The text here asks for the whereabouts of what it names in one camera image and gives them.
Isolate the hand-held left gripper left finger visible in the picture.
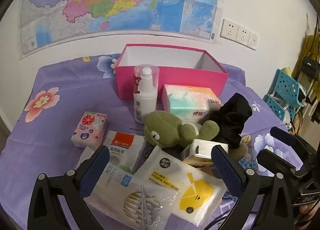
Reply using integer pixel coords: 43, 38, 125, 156
27, 145, 110, 230

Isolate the green frog plush toy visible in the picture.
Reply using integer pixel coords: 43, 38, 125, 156
144, 110, 220, 148

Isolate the black cloth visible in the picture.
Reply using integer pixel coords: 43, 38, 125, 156
209, 92, 253, 149

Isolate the yellow white wet wipes packet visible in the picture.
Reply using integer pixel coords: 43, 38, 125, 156
135, 145, 228, 228

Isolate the brown bear toy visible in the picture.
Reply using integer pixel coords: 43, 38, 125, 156
222, 142, 258, 199

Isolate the white brown-labelled tissue packet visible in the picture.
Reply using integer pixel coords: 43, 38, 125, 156
180, 139, 229, 168

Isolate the white wall socket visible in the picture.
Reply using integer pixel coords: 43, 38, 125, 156
236, 25, 251, 45
220, 18, 238, 42

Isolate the large pastel tissue pack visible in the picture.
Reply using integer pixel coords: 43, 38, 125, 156
161, 84, 222, 123

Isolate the pink cardboard box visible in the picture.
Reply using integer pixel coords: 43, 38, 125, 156
114, 44, 229, 100

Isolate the purple floral bedsheet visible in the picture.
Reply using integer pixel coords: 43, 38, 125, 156
0, 54, 310, 230

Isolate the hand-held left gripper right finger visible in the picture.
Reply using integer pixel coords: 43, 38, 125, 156
211, 144, 299, 230

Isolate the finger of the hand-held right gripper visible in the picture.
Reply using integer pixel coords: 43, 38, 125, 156
270, 126, 297, 147
257, 149, 303, 178

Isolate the small floral tissue pack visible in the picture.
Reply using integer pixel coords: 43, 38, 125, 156
71, 111, 108, 149

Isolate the black handbag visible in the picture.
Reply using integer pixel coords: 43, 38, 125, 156
301, 54, 320, 79

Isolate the blue plastic rack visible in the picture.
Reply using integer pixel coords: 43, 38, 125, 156
264, 69, 307, 123

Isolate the cotton swab packet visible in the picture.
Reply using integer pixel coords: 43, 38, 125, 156
83, 161, 180, 230

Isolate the wall map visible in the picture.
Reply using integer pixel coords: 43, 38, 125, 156
20, 0, 223, 58

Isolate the white spray bottle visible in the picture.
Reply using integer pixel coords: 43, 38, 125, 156
133, 64, 160, 124

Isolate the yellow coat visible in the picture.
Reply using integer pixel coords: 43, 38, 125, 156
292, 35, 320, 100

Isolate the medical tape packet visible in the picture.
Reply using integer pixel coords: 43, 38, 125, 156
77, 130, 148, 174

